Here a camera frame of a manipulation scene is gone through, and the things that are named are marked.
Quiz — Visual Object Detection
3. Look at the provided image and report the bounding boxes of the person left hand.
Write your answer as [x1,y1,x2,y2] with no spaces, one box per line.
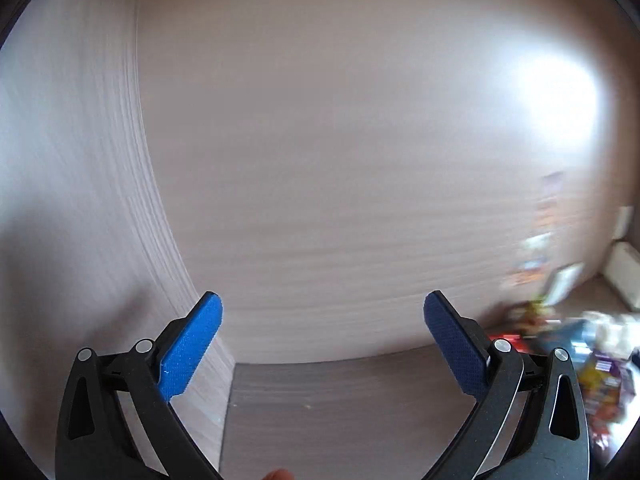
[262,468,295,480]

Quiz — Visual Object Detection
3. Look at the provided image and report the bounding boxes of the white tissue box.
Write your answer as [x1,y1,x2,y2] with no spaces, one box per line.
[602,242,640,312]

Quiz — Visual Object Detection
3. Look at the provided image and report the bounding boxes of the lower white wall socket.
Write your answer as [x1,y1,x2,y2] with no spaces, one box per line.
[542,262,584,307]

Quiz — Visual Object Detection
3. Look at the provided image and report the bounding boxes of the white wall socket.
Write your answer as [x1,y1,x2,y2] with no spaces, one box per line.
[542,262,584,307]
[612,206,634,240]

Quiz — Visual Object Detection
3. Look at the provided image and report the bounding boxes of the colourful wall stickers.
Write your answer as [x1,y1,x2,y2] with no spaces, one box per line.
[503,171,565,288]

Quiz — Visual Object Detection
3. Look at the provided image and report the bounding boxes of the upper white wall socket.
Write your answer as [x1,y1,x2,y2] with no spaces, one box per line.
[612,206,634,240]

